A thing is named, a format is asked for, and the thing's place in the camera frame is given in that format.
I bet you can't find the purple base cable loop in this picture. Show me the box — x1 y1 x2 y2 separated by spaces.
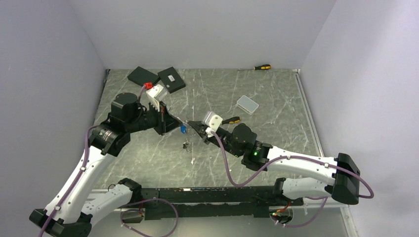
120 197 180 237

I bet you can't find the blue key tag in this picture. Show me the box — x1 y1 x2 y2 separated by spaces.
180 124 187 134

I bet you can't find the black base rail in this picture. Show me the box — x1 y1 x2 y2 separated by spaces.
128 186 303 220

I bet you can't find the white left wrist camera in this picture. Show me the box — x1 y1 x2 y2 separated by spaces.
146 84 168 112

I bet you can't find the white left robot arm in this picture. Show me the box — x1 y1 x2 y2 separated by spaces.
29 93 181 237

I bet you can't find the black flat box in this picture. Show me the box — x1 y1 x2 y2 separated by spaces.
127 67 160 86

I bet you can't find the yellow black screwdriver near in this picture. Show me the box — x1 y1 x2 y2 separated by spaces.
221 116 241 125

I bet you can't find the metal arc keyring plate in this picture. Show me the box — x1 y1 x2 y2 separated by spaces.
182 120 191 151

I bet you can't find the black box with label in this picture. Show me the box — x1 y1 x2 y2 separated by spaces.
158 67 186 94

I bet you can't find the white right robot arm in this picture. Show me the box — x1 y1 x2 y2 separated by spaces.
187 121 360 205

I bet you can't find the clear plastic box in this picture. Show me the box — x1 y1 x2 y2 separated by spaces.
236 95 259 115

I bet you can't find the orange black screwdriver far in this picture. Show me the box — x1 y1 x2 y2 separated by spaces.
238 64 271 71

